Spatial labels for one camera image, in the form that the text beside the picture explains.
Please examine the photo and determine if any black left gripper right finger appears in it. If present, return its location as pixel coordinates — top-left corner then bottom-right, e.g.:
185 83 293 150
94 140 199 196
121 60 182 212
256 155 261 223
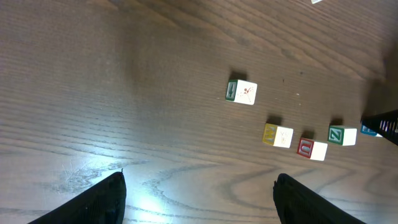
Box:
273 173 364 224

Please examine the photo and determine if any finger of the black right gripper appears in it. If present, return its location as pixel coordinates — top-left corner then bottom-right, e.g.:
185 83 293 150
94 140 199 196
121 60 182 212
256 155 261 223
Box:
361 110 397 145

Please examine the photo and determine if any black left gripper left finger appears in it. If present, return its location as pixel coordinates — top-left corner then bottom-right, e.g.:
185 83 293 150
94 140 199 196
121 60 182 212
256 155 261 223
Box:
29 172 127 224

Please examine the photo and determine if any block with blue side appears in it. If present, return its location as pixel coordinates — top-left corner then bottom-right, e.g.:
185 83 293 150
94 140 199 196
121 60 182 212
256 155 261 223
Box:
360 124 382 138

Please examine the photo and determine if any white block green Z side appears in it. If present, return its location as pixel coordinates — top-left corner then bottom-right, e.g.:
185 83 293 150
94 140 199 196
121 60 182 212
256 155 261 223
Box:
327 125 358 146

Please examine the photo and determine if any white block red U side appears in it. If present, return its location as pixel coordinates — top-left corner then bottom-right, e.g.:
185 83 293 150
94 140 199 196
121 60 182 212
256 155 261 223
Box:
297 138 328 161

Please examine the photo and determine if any white block yellow W side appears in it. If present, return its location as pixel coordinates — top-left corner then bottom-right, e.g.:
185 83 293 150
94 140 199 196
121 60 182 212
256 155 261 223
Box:
262 123 294 148

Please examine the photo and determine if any white block green 4 side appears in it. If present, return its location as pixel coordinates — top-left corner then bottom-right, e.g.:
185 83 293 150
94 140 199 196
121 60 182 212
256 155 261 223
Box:
225 80 257 105

